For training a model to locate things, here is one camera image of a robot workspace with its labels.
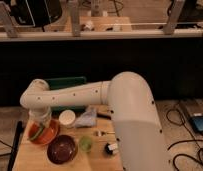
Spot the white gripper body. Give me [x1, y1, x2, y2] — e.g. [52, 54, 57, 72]
[29, 107, 52, 128]

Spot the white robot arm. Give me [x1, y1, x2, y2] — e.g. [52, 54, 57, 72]
[20, 72, 173, 171]

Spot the red orange bowl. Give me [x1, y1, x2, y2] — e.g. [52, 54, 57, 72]
[28, 119, 59, 145]

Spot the dark maroon bowl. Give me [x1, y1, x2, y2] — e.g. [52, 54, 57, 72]
[47, 135, 77, 164]

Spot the green plastic tray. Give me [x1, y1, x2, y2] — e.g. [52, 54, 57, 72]
[46, 76, 86, 113]

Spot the grey blue cloth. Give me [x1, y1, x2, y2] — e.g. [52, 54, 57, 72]
[74, 107, 97, 128]

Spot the small green cup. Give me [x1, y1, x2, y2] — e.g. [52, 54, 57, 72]
[79, 136, 93, 152]

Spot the metal fork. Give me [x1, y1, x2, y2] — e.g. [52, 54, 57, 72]
[94, 130, 115, 137]

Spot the blue device on floor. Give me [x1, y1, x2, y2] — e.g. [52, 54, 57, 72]
[191, 116, 203, 132]

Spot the yellow handled knife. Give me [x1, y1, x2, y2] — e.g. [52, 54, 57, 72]
[97, 113, 111, 119]

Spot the white handled black brush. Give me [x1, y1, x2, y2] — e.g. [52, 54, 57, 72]
[104, 143, 118, 155]

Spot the black cable on floor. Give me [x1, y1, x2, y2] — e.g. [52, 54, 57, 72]
[165, 101, 203, 171]

